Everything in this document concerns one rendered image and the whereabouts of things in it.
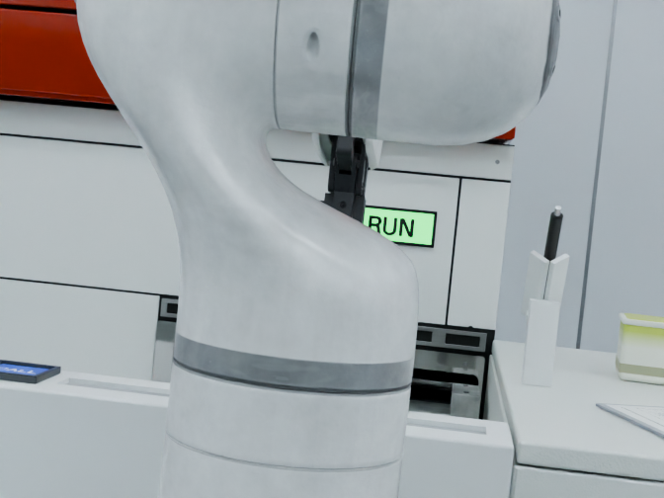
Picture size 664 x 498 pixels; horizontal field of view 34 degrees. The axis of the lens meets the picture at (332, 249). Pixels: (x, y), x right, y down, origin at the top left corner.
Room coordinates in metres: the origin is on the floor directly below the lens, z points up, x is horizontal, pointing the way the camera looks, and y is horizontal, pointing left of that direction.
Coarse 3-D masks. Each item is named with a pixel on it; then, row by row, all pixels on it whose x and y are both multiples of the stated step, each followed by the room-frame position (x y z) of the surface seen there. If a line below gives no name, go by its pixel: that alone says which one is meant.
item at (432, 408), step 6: (414, 402) 1.39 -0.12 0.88; (420, 402) 1.40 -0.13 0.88; (426, 402) 1.40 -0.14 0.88; (432, 402) 1.40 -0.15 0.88; (408, 408) 1.35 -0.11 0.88; (414, 408) 1.35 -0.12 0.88; (420, 408) 1.36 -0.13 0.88; (426, 408) 1.36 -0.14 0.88; (432, 408) 1.36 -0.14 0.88; (438, 408) 1.37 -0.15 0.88; (444, 408) 1.37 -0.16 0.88; (450, 408) 1.37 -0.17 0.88; (438, 414) 1.33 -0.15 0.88; (444, 414) 1.33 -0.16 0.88; (450, 414) 1.34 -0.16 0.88
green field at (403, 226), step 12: (372, 216) 1.46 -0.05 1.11; (384, 216) 1.45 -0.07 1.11; (396, 216) 1.45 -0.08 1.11; (408, 216) 1.45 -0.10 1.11; (420, 216) 1.45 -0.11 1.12; (432, 216) 1.45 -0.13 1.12; (372, 228) 1.46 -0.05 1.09; (384, 228) 1.45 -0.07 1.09; (396, 228) 1.45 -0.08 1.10; (408, 228) 1.45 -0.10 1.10; (420, 228) 1.45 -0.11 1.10; (432, 228) 1.45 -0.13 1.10; (396, 240) 1.45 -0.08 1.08; (408, 240) 1.45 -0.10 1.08; (420, 240) 1.45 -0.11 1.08
